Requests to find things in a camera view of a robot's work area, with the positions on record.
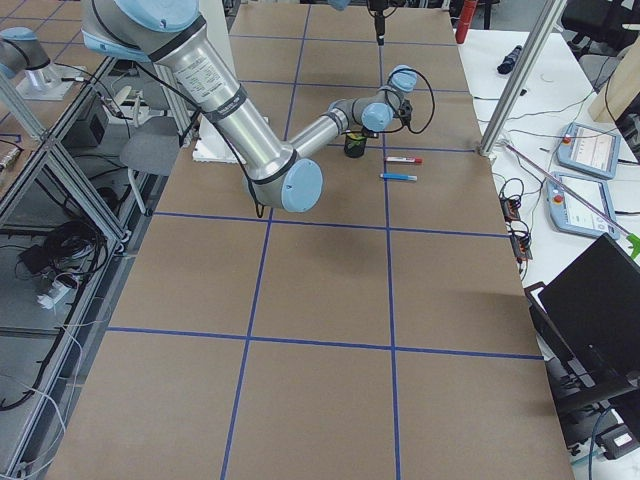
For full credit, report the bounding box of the blue marker pen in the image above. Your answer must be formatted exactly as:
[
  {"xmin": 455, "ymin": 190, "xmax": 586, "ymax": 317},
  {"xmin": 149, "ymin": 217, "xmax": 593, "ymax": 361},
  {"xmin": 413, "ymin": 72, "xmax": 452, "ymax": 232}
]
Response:
[{"xmin": 379, "ymin": 173, "xmax": 418, "ymax": 182}]

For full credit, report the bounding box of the aluminium frame post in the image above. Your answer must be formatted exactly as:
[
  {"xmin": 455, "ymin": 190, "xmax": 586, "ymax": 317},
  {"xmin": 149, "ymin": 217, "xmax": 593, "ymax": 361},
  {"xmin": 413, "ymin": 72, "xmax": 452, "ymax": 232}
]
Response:
[{"xmin": 478, "ymin": 0, "xmax": 567, "ymax": 157}]

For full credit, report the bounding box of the brown paper table mat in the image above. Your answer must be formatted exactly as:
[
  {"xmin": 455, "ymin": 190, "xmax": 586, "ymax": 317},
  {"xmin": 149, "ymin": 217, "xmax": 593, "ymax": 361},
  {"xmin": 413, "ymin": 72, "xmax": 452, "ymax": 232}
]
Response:
[{"xmin": 48, "ymin": 4, "xmax": 572, "ymax": 479}]

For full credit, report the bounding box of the orange black connector box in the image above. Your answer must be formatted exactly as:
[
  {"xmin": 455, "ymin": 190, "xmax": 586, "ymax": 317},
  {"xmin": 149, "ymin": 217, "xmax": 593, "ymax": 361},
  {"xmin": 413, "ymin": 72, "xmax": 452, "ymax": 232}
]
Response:
[{"xmin": 500, "ymin": 198, "xmax": 521, "ymax": 222}]

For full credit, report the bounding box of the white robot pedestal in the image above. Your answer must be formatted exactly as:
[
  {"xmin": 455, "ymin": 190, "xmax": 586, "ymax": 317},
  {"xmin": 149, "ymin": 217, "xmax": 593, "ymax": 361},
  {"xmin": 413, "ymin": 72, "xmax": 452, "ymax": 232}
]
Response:
[{"xmin": 193, "ymin": 0, "xmax": 236, "ymax": 163}]

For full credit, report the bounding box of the red cylinder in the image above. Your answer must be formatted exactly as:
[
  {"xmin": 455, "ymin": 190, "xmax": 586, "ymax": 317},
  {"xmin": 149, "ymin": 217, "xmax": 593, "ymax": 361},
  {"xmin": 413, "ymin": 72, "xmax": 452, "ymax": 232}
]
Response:
[{"xmin": 455, "ymin": 0, "xmax": 477, "ymax": 44}]

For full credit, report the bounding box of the black mesh pen cup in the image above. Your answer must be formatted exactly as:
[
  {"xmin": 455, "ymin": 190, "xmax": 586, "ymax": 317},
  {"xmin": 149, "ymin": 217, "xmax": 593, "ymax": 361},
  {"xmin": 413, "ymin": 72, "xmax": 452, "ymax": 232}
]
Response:
[{"xmin": 343, "ymin": 132, "xmax": 367, "ymax": 158}]

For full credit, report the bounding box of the near blue teach pendant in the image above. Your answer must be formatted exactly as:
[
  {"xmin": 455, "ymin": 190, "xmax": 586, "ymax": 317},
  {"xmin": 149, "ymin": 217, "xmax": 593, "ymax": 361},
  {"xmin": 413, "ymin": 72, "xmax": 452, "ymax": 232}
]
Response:
[{"xmin": 546, "ymin": 172, "xmax": 620, "ymax": 240}]

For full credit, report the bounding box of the green handled reacher grabber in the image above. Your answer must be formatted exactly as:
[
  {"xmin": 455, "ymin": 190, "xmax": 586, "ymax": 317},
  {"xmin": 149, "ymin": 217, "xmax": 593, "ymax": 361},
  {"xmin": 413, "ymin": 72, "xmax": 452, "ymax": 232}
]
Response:
[{"xmin": 504, "ymin": 142, "xmax": 639, "ymax": 259}]

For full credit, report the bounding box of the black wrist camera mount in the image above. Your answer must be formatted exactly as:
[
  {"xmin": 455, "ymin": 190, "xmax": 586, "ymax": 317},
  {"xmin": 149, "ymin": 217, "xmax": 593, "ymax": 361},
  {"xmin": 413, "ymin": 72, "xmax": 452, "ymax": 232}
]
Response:
[{"xmin": 397, "ymin": 100, "xmax": 413, "ymax": 128}]

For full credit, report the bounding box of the white grey chair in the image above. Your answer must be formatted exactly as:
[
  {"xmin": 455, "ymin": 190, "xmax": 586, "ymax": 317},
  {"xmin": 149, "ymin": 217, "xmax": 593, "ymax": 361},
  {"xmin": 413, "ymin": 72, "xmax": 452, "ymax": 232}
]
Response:
[{"xmin": 119, "ymin": 115, "xmax": 181, "ymax": 217}]

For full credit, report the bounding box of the folded blue umbrella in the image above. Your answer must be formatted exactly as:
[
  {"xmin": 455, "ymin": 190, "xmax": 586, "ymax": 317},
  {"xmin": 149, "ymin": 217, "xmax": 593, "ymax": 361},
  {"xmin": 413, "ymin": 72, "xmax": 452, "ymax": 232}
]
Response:
[{"xmin": 497, "ymin": 45, "xmax": 523, "ymax": 75}]

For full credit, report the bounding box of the blue teach pendant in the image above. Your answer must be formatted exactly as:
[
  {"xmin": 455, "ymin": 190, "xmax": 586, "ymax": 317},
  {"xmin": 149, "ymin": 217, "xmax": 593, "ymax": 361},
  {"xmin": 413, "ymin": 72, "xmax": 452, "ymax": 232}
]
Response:
[
  {"xmin": 546, "ymin": 172, "xmax": 620, "ymax": 240},
  {"xmin": 557, "ymin": 122, "xmax": 621, "ymax": 180}
]

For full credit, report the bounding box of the black laptop monitor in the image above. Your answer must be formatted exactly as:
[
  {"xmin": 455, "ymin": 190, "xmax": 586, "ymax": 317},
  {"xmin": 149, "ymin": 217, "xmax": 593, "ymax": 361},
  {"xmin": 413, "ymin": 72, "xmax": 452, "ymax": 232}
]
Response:
[{"xmin": 524, "ymin": 232, "xmax": 640, "ymax": 416}]

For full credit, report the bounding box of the far blue teach pendant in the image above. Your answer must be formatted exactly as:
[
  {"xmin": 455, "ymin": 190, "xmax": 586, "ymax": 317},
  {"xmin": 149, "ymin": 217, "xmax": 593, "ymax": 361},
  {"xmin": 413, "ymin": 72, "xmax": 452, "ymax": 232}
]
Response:
[{"xmin": 557, "ymin": 122, "xmax": 621, "ymax": 180}]

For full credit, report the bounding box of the light wooden board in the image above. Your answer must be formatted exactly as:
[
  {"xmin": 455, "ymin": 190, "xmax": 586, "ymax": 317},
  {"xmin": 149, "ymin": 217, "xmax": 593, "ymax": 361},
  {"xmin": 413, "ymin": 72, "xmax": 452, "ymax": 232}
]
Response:
[{"xmin": 588, "ymin": 45, "xmax": 639, "ymax": 123}]

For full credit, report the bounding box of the red white whiteboard marker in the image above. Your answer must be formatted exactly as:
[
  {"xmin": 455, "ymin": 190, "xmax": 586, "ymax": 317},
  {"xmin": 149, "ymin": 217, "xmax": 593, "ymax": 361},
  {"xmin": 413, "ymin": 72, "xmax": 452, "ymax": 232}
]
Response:
[{"xmin": 385, "ymin": 156, "xmax": 423, "ymax": 164}]

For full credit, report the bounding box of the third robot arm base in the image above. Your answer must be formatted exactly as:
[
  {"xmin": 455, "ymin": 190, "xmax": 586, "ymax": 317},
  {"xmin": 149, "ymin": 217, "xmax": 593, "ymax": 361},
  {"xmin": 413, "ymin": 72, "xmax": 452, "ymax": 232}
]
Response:
[{"xmin": 1, "ymin": 27, "xmax": 71, "ymax": 101}]

